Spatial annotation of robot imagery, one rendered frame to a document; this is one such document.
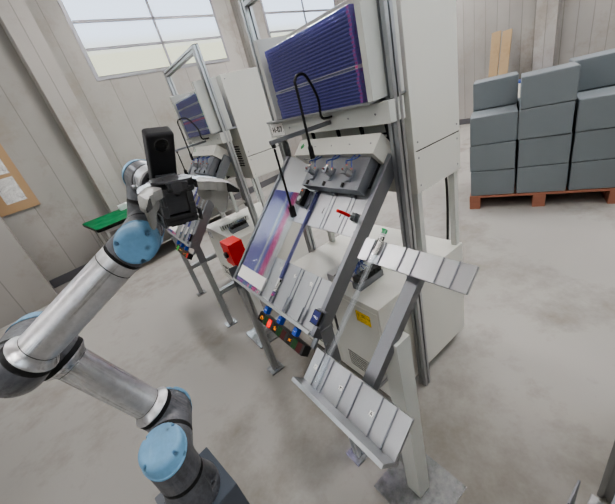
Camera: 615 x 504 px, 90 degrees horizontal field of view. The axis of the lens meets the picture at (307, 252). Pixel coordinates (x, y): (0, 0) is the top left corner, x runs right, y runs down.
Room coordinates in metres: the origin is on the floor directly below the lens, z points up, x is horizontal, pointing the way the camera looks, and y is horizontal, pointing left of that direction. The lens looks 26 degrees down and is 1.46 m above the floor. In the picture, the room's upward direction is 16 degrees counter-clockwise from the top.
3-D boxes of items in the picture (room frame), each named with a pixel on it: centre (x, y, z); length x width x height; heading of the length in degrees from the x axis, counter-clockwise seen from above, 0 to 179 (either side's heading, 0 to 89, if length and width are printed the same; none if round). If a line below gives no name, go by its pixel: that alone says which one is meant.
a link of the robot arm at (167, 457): (0.55, 0.50, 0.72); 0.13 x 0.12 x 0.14; 15
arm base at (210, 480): (0.54, 0.50, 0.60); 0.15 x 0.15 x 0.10
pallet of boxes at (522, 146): (2.87, -2.47, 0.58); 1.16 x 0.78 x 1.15; 54
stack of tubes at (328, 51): (1.35, -0.24, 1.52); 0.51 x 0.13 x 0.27; 30
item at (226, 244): (1.85, 0.45, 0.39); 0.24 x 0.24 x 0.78; 30
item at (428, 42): (1.64, -0.61, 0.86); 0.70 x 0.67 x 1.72; 30
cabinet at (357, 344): (1.46, -0.31, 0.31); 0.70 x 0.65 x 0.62; 30
